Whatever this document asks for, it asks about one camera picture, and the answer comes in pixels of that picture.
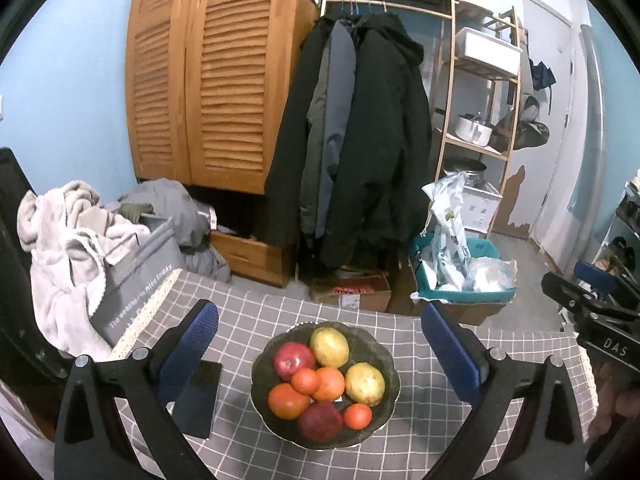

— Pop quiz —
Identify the teal plastic crate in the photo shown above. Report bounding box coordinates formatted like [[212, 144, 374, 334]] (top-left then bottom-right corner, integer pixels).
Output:
[[409, 234, 518, 306]]

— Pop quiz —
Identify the wooden drawer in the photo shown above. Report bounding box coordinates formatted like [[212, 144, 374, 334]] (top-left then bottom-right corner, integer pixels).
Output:
[[209, 230, 296, 288]]

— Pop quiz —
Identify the grey checked tablecloth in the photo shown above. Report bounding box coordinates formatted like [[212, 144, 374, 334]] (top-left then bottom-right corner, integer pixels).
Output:
[[107, 268, 598, 480]]

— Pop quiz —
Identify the wooden clothes rail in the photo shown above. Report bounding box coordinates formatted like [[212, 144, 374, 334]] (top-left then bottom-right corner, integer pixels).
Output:
[[325, 0, 453, 21]]

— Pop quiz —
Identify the round steel pan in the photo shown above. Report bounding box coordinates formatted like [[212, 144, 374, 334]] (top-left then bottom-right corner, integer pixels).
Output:
[[442, 159, 488, 186]]

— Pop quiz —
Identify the dark hanging bag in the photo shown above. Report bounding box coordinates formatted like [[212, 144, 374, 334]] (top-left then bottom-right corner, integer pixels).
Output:
[[512, 95, 551, 151]]

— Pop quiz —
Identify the beige fleece blanket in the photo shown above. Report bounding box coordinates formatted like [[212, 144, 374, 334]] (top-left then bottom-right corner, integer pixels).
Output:
[[16, 180, 151, 358]]

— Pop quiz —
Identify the wooden louvered wardrobe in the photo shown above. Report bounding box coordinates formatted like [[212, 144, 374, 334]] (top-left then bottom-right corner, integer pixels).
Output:
[[125, 0, 321, 196]]

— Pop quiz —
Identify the white patterned storage box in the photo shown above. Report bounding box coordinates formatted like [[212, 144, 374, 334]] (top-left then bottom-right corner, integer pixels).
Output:
[[460, 182, 503, 235]]

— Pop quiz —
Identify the large orange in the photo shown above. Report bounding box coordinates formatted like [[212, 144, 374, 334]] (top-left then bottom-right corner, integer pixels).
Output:
[[312, 366, 347, 402], [267, 383, 312, 420]]

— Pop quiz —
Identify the grey printed storage bag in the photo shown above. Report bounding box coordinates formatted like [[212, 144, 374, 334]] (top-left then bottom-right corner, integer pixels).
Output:
[[87, 216, 183, 348]]

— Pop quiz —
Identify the olive green jacket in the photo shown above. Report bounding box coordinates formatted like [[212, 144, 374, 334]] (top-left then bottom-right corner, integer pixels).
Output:
[[299, 35, 333, 236]]

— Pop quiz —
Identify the bamboo shelf rack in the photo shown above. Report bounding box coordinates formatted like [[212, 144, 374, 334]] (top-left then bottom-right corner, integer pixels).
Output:
[[432, 0, 523, 241]]

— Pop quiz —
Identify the grey clothes pile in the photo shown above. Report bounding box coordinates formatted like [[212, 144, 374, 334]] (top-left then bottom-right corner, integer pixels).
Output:
[[102, 178, 233, 283]]

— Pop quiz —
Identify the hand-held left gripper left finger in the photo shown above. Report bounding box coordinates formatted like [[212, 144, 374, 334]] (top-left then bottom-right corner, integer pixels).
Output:
[[54, 300, 221, 480]]

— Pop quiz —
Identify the small tangerine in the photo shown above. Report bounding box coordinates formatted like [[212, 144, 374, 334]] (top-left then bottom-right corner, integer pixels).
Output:
[[291, 367, 322, 396], [343, 403, 373, 430]]

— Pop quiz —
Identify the shoe rack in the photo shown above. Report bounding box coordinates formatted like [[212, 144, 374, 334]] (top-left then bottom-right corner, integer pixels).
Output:
[[590, 180, 640, 281]]

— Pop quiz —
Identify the person's right hand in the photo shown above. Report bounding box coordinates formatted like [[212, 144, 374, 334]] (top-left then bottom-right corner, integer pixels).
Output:
[[589, 362, 640, 441]]

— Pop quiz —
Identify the navy folded umbrella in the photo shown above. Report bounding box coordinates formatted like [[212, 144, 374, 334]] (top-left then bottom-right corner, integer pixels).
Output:
[[529, 60, 557, 92]]

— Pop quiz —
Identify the black hooded coat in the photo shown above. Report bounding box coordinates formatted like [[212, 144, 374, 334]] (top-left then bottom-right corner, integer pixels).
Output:
[[320, 12, 433, 271]]

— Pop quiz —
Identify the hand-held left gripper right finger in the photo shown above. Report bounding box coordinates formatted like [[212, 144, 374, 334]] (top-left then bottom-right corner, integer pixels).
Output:
[[421, 300, 588, 480]]

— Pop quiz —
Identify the white door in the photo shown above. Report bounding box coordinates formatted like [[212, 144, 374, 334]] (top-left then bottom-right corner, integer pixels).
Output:
[[520, 0, 576, 241]]

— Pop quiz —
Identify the large cardboard box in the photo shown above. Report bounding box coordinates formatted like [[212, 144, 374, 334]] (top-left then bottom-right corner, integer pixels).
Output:
[[387, 260, 508, 326]]

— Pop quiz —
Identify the clear plastic bag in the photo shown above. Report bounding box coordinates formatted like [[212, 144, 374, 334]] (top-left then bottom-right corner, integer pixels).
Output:
[[465, 256, 518, 292]]

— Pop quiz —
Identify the green glass bowl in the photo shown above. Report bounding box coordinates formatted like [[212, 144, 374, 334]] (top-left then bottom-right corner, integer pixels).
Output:
[[251, 321, 402, 451]]

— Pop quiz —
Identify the yellow-green mango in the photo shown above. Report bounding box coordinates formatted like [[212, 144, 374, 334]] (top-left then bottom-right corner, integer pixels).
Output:
[[345, 362, 386, 407]]

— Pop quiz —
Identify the cardboard box with red contents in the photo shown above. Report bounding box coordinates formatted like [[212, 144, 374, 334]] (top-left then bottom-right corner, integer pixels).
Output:
[[310, 270, 393, 313]]

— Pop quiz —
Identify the white cooking pot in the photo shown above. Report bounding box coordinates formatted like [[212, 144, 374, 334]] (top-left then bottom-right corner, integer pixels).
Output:
[[454, 114, 495, 147]]

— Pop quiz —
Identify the grey pipe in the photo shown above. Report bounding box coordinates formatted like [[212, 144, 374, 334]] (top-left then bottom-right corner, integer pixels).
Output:
[[567, 24, 608, 216]]

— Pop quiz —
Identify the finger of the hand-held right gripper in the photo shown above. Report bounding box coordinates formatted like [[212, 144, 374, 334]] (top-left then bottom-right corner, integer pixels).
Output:
[[575, 261, 640, 316], [542, 271, 608, 321]]

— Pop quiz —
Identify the red apple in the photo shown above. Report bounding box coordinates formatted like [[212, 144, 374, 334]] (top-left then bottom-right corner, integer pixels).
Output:
[[272, 342, 317, 381], [297, 401, 344, 440]]

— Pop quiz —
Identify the black flat card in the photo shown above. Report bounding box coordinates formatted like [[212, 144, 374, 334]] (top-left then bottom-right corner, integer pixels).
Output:
[[172, 360, 223, 439]]

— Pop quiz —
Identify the grey-blue jacket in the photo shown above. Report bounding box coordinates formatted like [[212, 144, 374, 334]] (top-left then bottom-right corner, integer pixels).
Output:
[[320, 19, 358, 196]]

